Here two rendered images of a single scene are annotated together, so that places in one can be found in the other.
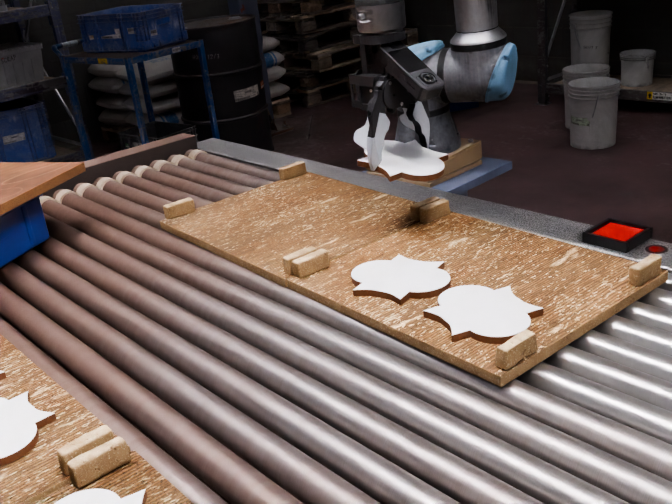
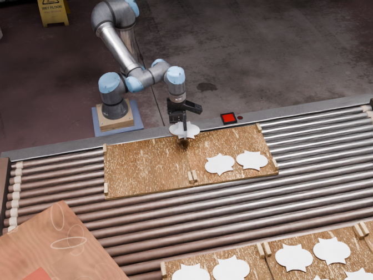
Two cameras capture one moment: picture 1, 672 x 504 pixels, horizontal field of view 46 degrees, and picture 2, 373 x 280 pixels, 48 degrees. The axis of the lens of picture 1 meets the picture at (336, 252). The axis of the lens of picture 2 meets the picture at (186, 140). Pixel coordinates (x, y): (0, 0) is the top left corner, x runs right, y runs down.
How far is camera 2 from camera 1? 1.65 m
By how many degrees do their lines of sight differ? 54
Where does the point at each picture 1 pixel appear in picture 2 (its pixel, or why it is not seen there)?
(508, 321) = (261, 159)
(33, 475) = (258, 264)
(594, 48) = not seen: outside the picture
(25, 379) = (204, 259)
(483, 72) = not seen: hidden behind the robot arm
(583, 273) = (246, 135)
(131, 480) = (273, 246)
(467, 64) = not seen: hidden behind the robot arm
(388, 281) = (221, 167)
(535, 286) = (245, 146)
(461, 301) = (245, 161)
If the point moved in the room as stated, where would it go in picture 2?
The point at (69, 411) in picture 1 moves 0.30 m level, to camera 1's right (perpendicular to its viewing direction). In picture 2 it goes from (232, 252) to (258, 199)
